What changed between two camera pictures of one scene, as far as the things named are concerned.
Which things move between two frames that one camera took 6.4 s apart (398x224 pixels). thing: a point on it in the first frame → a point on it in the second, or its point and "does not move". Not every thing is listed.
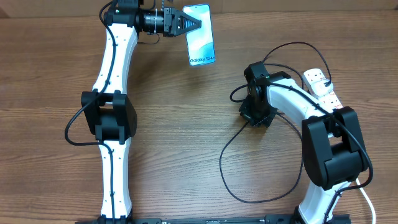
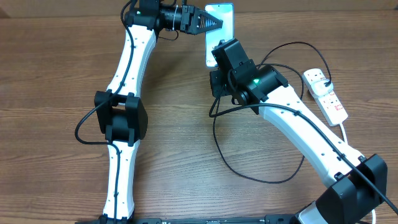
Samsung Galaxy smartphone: x=201 y=42 → x=225 y=12
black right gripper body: x=258 y=112 → x=218 y=84
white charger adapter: x=319 y=88 does not move
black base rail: x=273 y=220 does not move
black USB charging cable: x=301 y=139 → x=263 y=64
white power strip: x=331 y=100 does not move
